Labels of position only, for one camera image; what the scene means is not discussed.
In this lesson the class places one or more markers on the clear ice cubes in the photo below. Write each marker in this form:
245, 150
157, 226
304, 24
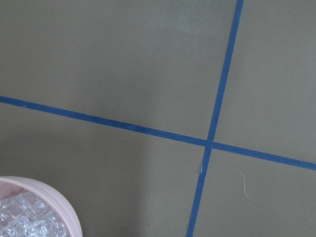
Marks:
26, 215

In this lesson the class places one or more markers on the pink bowl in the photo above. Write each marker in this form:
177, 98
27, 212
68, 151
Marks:
12, 185

